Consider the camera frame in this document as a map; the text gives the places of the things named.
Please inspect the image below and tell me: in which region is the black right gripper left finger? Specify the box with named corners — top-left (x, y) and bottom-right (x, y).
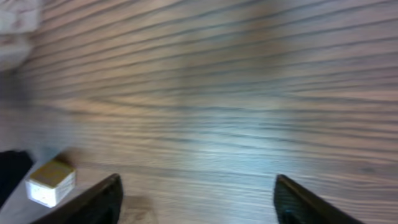
top-left (32, 174), bottom-right (124, 224)

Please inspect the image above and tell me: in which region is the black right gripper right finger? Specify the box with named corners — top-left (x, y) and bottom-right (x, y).
top-left (273, 174), bottom-right (363, 224)

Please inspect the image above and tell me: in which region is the red I block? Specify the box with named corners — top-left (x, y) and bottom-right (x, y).
top-left (1, 0), bottom-right (43, 34)

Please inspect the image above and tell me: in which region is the plain white wooden block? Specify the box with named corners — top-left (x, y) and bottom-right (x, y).
top-left (25, 160), bottom-right (76, 208)

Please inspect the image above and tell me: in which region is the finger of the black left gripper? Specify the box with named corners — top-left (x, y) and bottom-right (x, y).
top-left (0, 150), bottom-right (34, 207)

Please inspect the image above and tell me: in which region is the yellow block near Q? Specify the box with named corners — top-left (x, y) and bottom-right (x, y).
top-left (1, 34), bottom-right (34, 72)

